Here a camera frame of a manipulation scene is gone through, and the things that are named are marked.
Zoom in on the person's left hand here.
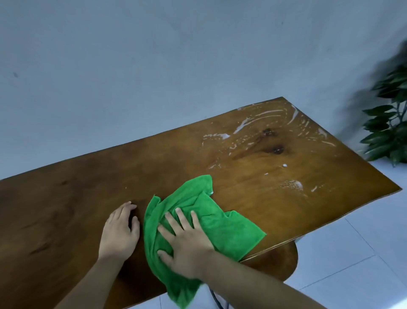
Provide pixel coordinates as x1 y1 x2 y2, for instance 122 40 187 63
98 201 141 263

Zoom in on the person's right hand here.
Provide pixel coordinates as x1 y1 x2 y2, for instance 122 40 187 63
157 208 217 281

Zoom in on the green microfibre cloth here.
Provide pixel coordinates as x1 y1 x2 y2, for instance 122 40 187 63
143 174 267 304

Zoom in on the person's right forearm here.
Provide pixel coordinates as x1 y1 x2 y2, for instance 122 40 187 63
201 248 329 309

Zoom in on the person's left forearm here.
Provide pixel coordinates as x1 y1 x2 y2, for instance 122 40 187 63
53 256 128 309

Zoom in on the brown wooden table leg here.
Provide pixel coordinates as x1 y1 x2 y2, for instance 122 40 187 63
240 241 299 283

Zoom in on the green leafy plant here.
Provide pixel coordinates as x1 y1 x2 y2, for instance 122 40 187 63
360 48 407 168

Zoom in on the dark cable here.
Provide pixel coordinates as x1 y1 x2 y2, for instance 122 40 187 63
208 284 230 309

